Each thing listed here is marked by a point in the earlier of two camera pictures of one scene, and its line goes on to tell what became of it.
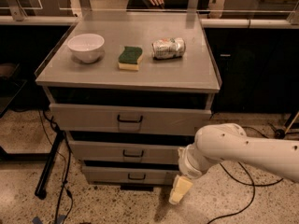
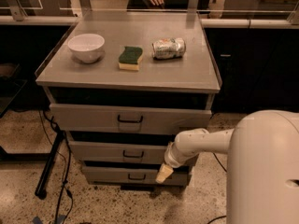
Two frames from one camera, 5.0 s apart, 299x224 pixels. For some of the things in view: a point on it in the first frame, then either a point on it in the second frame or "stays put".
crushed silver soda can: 168,48 stays put
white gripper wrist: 186,166 -> 171,158
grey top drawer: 129,119 stays put
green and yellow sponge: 130,58 stays put
